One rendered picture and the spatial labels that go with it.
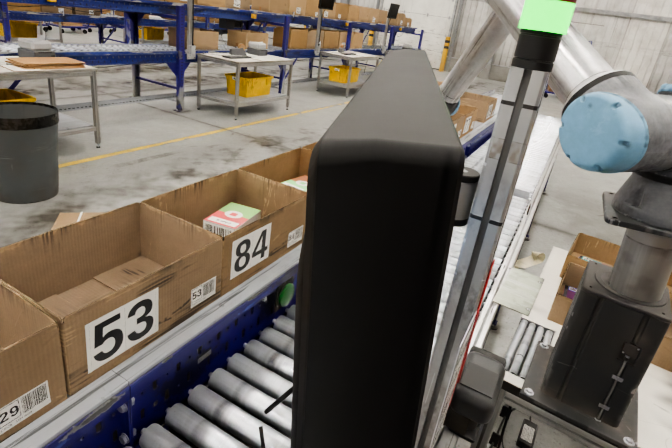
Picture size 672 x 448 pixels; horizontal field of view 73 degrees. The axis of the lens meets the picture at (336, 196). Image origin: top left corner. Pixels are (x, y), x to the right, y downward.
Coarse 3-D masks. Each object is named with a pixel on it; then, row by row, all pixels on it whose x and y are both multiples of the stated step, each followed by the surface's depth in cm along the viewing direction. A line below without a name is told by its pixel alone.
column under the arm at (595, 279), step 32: (608, 288) 103; (576, 320) 106; (608, 320) 102; (640, 320) 98; (544, 352) 129; (576, 352) 108; (608, 352) 103; (640, 352) 100; (544, 384) 114; (576, 384) 109; (608, 384) 105; (576, 416) 109; (608, 416) 107
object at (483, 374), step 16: (480, 352) 76; (464, 368) 72; (480, 368) 72; (496, 368) 72; (464, 384) 69; (480, 384) 69; (496, 384) 69; (464, 400) 68; (480, 400) 67; (496, 400) 68; (464, 416) 70; (480, 416) 67
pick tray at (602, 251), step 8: (576, 240) 189; (584, 240) 192; (592, 240) 190; (600, 240) 188; (576, 248) 194; (584, 248) 193; (592, 248) 191; (600, 248) 189; (608, 248) 187; (616, 248) 186; (568, 256) 171; (576, 256) 191; (584, 256) 192; (592, 256) 191; (600, 256) 190; (608, 256) 188; (616, 256) 186; (584, 264) 168; (608, 264) 188
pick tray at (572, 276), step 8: (568, 264) 163; (576, 264) 164; (568, 272) 166; (576, 272) 164; (568, 280) 167; (576, 280) 165; (560, 288) 165; (576, 288) 166; (560, 296) 143; (552, 304) 145; (560, 304) 143; (568, 304) 142; (552, 312) 145; (560, 312) 144; (552, 320) 146; (560, 320) 144; (664, 336) 129; (664, 344) 129; (656, 352) 131; (664, 352) 130; (656, 360) 132; (664, 360) 131; (664, 368) 131
